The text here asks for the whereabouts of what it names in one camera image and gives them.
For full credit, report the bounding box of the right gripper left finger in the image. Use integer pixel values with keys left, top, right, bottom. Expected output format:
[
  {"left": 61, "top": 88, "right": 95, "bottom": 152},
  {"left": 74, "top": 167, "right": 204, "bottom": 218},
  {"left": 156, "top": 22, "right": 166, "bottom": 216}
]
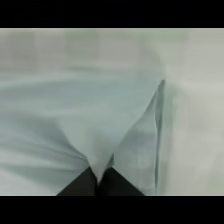
[{"left": 56, "top": 166, "right": 100, "bottom": 197}]

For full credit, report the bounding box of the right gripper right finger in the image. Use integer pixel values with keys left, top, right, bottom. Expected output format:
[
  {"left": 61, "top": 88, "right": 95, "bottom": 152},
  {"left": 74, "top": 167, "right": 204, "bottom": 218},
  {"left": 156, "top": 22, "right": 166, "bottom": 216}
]
[{"left": 98, "top": 166, "right": 146, "bottom": 197}]

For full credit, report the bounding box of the pale blue shirt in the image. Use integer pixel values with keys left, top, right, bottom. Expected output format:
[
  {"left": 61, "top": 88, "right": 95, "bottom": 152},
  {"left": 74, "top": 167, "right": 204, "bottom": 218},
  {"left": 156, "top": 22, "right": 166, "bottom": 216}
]
[{"left": 0, "top": 70, "right": 167, "bottom": 197}]

